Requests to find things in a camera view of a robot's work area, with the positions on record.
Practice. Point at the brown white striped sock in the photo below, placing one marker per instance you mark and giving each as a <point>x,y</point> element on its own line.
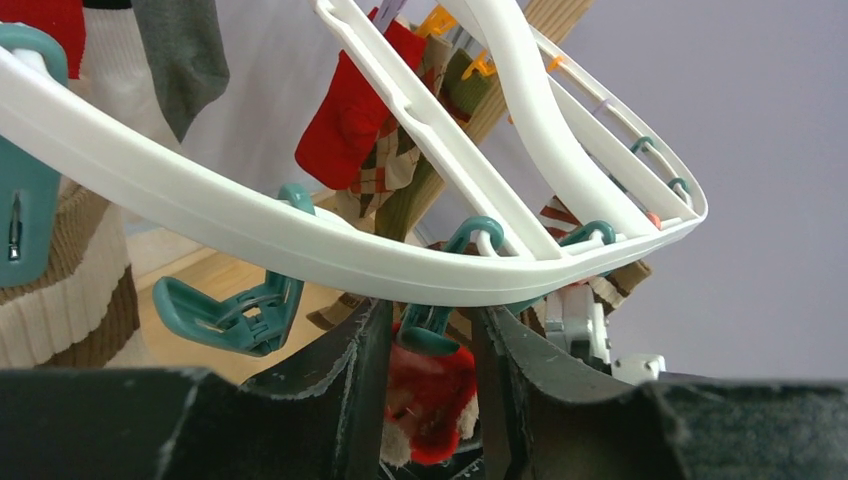
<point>610,290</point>

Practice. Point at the teal hanger clip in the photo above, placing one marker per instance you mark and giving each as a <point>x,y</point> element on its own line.
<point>254,322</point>

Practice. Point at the white black striped sock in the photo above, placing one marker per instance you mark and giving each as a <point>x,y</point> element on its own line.
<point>115,75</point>

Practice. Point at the grey ankle sock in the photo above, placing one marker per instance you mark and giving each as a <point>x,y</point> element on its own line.
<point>185,52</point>

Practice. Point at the white plastic sock hanger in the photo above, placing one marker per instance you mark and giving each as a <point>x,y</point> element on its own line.
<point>648,207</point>

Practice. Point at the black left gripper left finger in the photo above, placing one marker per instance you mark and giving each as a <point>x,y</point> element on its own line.
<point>318,414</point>

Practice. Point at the wooden hanger stand frame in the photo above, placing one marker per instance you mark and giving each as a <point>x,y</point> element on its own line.
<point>501,27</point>

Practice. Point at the red green argyle sock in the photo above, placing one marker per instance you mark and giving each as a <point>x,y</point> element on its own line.
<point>392,161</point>

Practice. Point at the red and cream sock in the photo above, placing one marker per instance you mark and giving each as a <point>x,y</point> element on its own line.
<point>344,129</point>

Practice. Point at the brown tan striped sock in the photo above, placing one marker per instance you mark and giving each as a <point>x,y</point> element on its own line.
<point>330,316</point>

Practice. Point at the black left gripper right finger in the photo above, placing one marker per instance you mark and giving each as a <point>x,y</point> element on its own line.
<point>547,415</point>

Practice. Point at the grey red reindeer sock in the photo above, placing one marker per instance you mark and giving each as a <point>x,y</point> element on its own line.
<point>431,406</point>

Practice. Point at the cream brown patch sock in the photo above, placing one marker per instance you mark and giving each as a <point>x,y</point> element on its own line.
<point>83,310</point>

